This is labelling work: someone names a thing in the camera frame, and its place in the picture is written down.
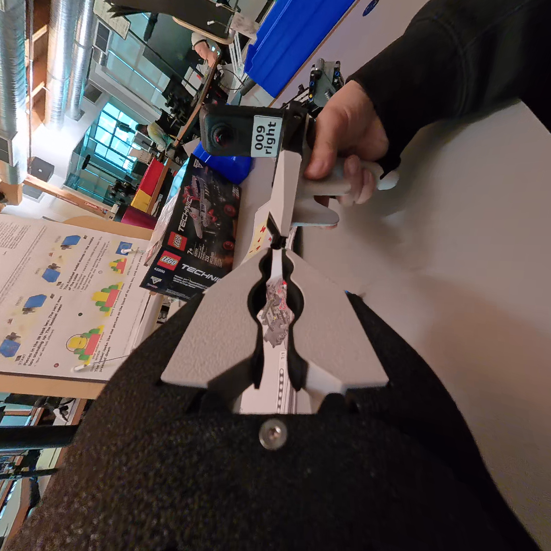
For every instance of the red storage bin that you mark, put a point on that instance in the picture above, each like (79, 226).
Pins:
(156, 174)

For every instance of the toy building instruction booklet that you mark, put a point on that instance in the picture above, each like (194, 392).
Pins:
(275, 323)

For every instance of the large blue storage bin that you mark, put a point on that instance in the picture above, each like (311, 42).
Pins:
(292, 43)

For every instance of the yellow storage bin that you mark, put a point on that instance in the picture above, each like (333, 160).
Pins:
(141, 200)

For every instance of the blue round sticker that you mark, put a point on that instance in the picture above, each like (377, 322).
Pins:
(370, 7)

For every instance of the person's right forearm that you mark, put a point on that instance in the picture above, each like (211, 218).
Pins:
(452, 64)

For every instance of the white desk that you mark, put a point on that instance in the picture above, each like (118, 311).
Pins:
(452, 280)

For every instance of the small blue storage bin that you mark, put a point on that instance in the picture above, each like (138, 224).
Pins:
(228, 165)

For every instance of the black curved panel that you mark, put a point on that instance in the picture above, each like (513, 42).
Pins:
(202, 17)

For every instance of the silver ventilation duct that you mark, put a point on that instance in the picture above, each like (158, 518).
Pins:
(64, 64)
(10, 86)

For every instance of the black toy brick set box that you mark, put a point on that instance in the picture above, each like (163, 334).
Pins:
(193, 241)

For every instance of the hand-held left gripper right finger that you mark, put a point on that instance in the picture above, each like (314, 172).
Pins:
(340, 335)

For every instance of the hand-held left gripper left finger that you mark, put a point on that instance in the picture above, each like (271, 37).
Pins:
(206, 335)

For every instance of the toy truck chassis model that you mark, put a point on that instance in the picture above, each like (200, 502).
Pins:
(323, 81)

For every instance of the plywood poster board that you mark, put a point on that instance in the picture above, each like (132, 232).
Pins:
(43, 387)

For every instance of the white framed sign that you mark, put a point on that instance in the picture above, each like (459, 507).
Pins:
(112, 23)

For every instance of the person's right hand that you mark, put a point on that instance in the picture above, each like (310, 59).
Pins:
(348, 125)

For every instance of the black square speaker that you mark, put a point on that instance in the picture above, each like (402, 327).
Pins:
(41, 168)

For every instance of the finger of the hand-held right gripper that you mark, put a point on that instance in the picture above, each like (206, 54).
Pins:
(286, 189)

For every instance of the small dark toy brick piece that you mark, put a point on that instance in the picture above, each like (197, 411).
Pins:
(279, 243)

